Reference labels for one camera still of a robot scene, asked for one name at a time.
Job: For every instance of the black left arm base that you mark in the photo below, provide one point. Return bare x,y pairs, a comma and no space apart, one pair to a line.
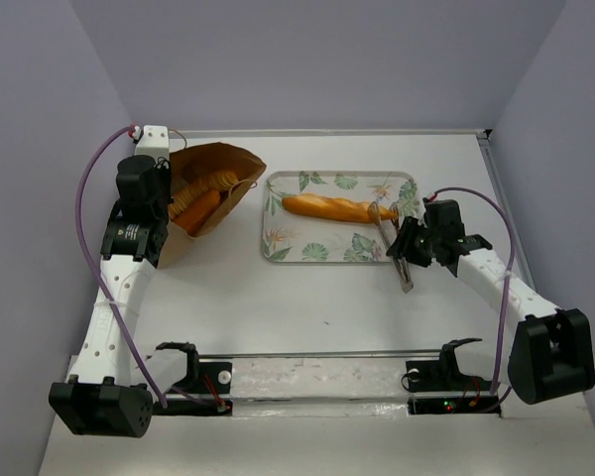
194,387

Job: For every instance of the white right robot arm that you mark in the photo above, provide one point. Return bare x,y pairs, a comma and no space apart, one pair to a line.
542,351

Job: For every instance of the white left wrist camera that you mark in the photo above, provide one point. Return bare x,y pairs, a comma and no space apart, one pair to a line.
152,141

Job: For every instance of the metal tongs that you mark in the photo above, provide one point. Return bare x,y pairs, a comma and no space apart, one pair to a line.
388,231

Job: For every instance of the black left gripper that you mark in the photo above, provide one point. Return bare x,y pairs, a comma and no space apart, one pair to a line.
164,170

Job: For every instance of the floral leaf-print tray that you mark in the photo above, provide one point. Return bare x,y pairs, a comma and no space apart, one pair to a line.
292,239

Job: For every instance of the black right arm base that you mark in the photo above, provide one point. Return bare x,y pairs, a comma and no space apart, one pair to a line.
438,387

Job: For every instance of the brown paper bag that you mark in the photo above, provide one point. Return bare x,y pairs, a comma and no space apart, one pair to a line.
197,161

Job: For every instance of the fake baguette bread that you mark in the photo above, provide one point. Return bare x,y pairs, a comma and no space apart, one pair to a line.
328,208

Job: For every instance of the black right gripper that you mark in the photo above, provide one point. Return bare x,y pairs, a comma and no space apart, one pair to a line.
404,246

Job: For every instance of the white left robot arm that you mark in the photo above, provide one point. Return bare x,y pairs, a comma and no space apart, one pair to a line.
109,390

